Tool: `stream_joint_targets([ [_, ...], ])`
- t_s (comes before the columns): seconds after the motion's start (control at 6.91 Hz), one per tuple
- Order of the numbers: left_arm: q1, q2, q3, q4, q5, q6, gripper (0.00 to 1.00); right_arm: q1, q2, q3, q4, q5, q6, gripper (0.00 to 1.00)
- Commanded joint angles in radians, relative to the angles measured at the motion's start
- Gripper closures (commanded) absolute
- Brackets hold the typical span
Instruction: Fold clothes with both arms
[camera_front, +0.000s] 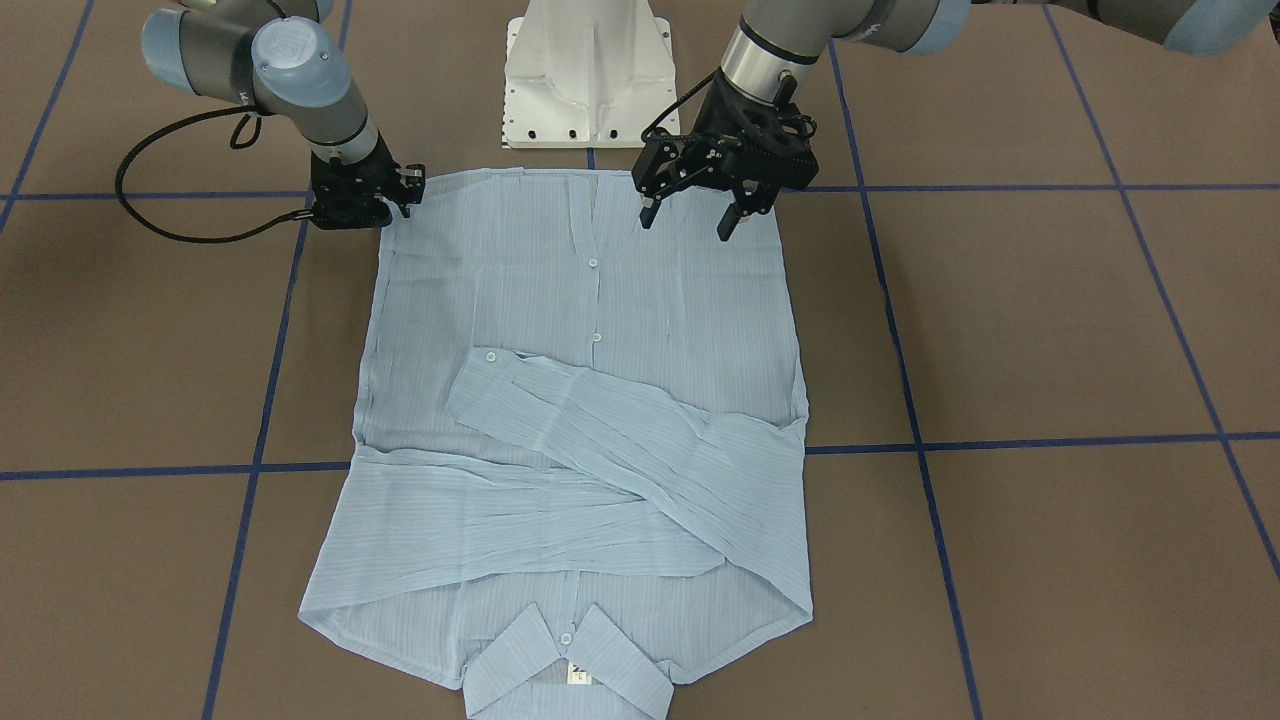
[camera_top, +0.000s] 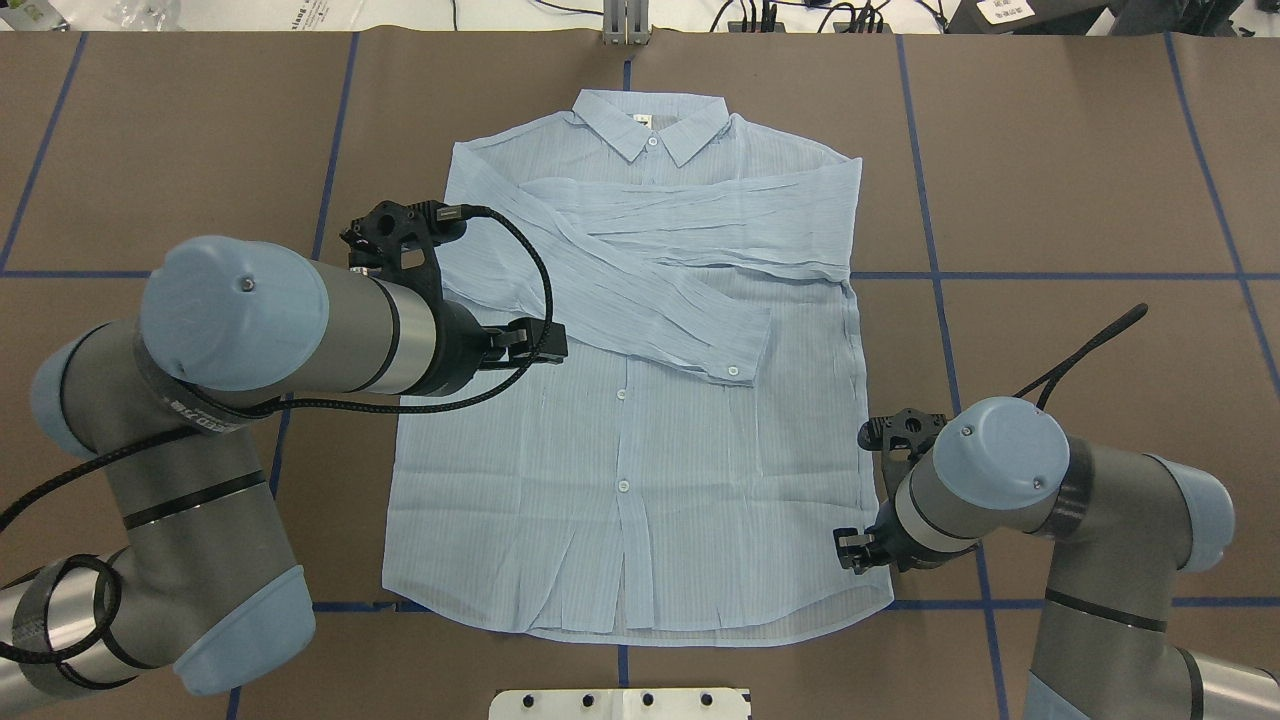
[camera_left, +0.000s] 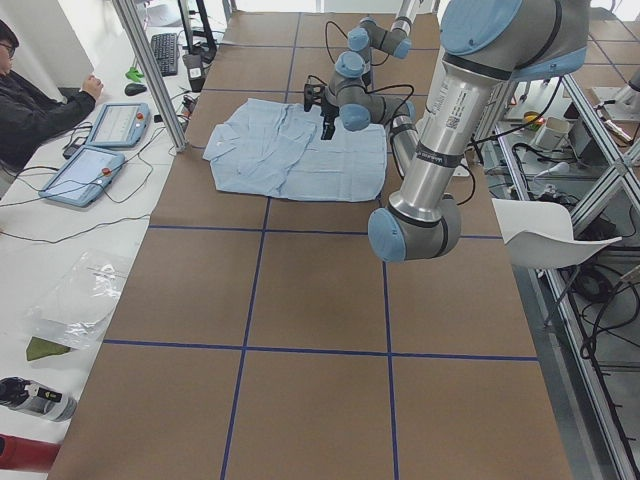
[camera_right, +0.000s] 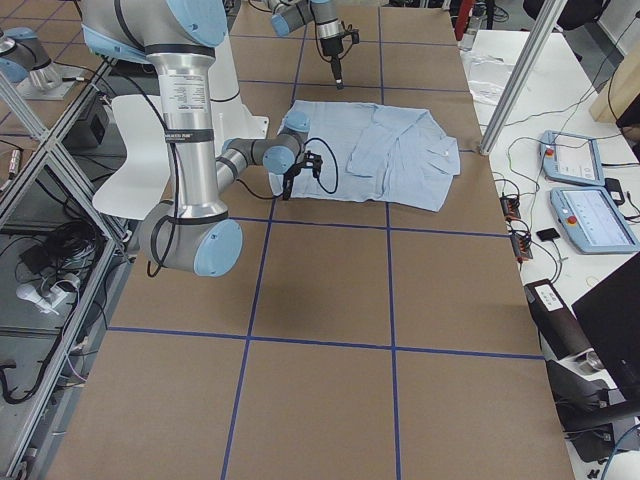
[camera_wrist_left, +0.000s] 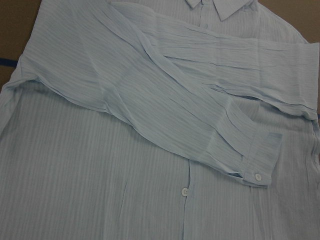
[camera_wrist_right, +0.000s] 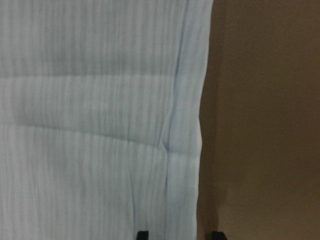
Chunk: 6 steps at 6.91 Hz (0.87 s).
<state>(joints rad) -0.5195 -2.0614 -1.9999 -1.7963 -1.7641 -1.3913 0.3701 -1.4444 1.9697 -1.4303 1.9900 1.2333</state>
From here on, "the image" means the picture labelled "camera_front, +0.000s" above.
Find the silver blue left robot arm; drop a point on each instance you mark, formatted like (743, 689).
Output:
(771, 36)

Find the light blue button-up shirt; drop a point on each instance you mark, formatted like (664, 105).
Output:
(579, 449)

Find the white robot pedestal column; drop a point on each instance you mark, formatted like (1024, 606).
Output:
(585, 75)

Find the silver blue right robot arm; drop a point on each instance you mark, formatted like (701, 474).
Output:
(277, 59)

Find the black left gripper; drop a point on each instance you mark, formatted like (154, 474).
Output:
(712, 118)

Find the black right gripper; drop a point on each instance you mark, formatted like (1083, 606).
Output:
(347, 180)

